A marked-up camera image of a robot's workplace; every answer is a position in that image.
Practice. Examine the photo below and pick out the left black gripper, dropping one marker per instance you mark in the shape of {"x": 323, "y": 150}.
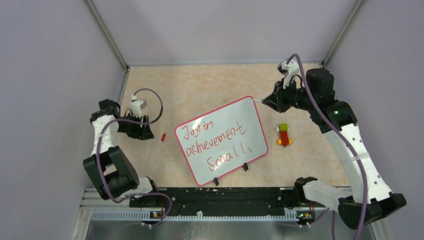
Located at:
{"x": 143, "y": 132}

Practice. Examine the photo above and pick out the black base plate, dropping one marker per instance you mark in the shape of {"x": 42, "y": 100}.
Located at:
{"x": 214, "y": 208}

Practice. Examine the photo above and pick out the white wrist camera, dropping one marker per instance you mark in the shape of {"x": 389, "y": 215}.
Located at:
{"x": 288, "y": 68}
{"x": 137, "y": 106}

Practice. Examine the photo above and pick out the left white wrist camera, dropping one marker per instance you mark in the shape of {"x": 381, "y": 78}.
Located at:
{"x": 137, "y": 106}

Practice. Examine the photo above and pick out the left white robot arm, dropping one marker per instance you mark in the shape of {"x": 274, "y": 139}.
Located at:
{"x": 108, "y": 168}

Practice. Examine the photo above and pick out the whiteboard wire stand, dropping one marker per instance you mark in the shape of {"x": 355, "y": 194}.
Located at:
{"x": 245, "y": 168}

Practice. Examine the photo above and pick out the white cable duct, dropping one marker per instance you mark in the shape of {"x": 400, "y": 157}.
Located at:
{"x": 147, "y": 216}

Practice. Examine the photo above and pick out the pink framed whiteboard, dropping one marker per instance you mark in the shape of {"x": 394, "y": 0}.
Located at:
{"x": 223, "y": 140}

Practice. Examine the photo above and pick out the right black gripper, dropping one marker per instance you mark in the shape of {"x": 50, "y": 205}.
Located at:
{"x": 276, "y": 100}

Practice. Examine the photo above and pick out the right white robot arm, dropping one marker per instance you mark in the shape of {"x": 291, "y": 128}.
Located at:
{"x": 370, "y": 198}

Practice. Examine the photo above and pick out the red green toy car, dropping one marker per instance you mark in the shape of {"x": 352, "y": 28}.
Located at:
{"x": 283, "y": 136}

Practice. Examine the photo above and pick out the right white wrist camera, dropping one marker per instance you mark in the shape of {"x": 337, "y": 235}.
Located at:
{"x": 288, "y": 68}

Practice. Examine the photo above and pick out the aluminium frame rail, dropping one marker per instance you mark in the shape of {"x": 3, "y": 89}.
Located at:
{"x": 92, "y": 199}

